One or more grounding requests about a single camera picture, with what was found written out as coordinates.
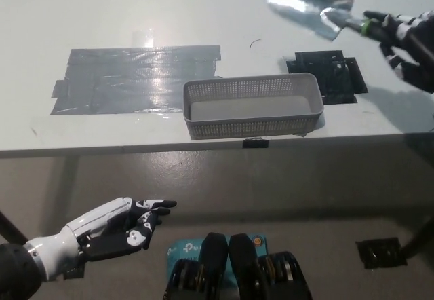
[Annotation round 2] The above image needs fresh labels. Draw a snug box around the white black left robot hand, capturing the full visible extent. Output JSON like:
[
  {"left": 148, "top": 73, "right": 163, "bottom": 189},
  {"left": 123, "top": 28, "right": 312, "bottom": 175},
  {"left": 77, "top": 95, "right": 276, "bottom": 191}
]
[{"left": 25, "top": 196, "right": 178, "bottom": 282}]

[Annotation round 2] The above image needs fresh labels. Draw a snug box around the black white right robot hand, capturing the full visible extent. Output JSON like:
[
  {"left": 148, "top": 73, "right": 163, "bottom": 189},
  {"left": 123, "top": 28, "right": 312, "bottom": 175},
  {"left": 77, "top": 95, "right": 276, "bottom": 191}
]
[{"left": 364, "top": 10, "right": 434, "bottom": 94}]

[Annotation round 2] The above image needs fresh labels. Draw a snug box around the garden trowel green black handle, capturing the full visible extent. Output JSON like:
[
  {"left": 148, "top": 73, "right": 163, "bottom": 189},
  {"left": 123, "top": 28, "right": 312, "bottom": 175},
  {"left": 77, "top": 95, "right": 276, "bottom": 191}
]
[{"left": 263, "top": 0, "right": 384, "bottom": 43}]

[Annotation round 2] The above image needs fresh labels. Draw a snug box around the black tape patch on desk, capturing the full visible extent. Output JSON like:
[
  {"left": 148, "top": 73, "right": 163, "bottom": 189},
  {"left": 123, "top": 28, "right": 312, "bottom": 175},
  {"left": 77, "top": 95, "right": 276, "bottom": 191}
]
[{"left": 285, "top": 50, "right": 369, "bottom": 105}]

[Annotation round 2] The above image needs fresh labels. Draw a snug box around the black robot left body block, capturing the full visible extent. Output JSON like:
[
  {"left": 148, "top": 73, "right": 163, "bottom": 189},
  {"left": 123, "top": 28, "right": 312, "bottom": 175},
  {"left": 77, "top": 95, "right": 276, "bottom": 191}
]
[{"left": 162, "top": 232, "right": 230, "bottom": 300}]

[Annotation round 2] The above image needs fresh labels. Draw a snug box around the black slanted table leg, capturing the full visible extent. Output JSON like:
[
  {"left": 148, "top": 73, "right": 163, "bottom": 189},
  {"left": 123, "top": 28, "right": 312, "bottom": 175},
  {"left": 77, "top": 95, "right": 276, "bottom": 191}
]
[
  {"left": 0, "top": 210, "right": 30, "bottom": 245},
  {"left": 399, "top": 208, "right": 434, "bottom": 260}
]

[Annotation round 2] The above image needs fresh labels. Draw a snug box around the teal tp-link box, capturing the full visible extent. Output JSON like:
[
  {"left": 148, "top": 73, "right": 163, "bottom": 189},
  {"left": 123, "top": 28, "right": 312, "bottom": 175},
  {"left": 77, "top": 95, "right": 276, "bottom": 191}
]
[{"left": 165, "top": 233, "right": 271, "bottom": 300}]

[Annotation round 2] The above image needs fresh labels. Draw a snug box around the grey perforated plastic basket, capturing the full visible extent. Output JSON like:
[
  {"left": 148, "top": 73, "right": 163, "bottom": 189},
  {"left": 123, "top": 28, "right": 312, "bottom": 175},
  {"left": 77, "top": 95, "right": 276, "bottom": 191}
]
[{"left": 182, "top": 72, "right": 325, "bottom": 141}]

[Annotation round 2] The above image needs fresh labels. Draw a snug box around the large grey duct tape patch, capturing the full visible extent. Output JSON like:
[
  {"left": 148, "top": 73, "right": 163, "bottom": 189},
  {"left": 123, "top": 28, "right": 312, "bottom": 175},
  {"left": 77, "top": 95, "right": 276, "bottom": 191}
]
[{"left": 50, "top": 44, "right": 223, "bottom": 116}]

